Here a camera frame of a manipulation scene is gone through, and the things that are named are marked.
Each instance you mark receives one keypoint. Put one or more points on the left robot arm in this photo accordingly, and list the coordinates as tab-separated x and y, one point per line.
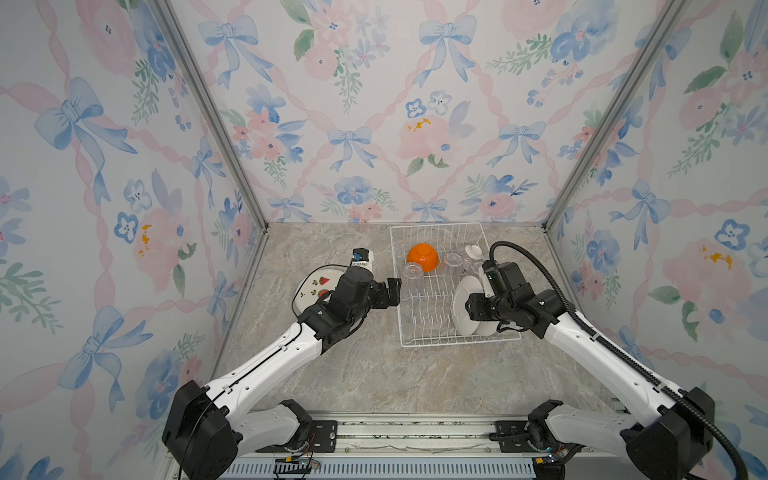
209	426

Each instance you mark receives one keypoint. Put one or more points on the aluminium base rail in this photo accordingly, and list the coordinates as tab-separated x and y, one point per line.
405	446

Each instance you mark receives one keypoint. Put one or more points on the left corner aluminium post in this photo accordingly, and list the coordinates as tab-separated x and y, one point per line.
170	26

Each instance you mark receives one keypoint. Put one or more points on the white deep plate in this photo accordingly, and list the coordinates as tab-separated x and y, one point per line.
464	325

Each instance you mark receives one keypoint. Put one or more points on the clear glass cup near bowl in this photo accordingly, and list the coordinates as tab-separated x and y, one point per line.
413	272

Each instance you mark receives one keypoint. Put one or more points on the clear glass cup back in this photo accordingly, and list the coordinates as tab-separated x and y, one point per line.
452	260

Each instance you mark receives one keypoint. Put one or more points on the white wire dish rack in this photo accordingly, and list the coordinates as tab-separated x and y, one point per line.
425	311

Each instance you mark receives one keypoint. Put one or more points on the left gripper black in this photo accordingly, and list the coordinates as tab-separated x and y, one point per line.
393	290

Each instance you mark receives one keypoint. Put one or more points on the right corner aluminium post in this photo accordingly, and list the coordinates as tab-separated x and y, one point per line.
659	34

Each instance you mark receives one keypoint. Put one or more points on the white plate strawberry pattern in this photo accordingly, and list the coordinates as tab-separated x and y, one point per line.
317	283

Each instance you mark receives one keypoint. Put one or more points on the corner aluminium post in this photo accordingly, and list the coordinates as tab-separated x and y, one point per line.
170	26
659	34

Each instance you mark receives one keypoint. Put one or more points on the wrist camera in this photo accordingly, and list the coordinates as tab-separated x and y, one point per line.
362	257
486	285

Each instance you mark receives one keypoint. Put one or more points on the orange bowl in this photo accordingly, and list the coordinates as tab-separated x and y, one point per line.
424	255

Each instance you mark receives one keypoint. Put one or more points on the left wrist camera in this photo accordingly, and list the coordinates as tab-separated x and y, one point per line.
362	257

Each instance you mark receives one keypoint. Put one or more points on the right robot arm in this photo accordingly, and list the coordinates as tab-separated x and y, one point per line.
662	430

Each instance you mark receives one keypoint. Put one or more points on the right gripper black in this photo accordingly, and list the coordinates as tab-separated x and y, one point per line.
475	302

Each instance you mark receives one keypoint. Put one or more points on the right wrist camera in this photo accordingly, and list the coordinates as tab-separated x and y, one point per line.
486	285

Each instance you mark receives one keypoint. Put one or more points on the striped ceramic bowl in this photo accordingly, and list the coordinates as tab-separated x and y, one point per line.
473	252

